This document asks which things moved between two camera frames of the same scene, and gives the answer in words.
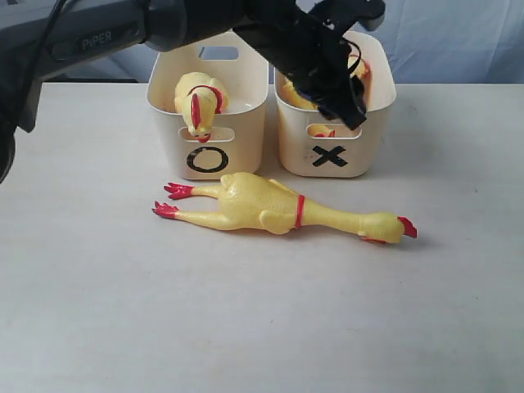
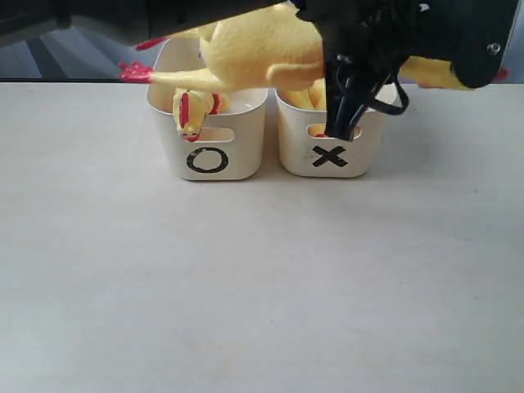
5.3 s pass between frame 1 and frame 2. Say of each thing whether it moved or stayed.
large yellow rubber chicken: moved
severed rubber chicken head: stayed
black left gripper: moved
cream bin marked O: stayed
